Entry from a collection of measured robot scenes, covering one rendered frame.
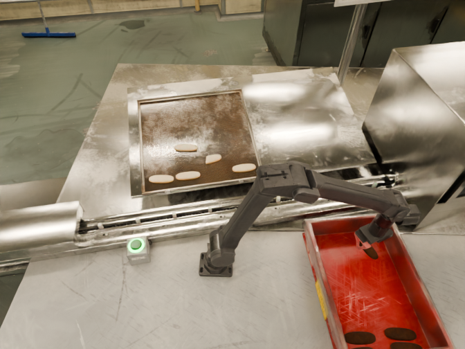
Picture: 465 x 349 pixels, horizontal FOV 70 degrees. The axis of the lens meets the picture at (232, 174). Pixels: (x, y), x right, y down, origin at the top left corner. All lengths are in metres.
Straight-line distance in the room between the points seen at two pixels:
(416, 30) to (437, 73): 2.03
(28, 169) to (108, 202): 1.60
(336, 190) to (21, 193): 1.29
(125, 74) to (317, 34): 1.56
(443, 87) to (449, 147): 0.21
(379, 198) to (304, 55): 2.11
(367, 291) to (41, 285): 1.13
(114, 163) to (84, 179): 0.15
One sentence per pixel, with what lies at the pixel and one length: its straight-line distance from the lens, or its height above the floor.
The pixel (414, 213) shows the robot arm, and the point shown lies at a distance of 1.21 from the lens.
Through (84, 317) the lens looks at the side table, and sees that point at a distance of 1.28.
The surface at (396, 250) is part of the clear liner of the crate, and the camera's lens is 1.34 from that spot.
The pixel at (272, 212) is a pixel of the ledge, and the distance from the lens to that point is 1.32.
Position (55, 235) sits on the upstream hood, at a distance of 1.34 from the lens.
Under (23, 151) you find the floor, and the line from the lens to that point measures 3.19.
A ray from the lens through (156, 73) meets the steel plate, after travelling 2.12.
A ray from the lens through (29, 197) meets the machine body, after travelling 1.64.
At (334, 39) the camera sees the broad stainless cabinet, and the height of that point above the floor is 0.59.
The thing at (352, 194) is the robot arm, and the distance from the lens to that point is 0.98.
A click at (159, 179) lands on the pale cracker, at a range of 1.38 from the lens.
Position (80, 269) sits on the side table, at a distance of 1.35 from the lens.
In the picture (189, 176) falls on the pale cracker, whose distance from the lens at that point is 1.37.
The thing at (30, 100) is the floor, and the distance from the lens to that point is 3.72.
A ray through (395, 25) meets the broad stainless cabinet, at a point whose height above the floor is 0.66.
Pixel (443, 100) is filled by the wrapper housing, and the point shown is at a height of 1.30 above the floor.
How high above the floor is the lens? 1.96
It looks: 50 degrees down
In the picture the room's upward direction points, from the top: straight up
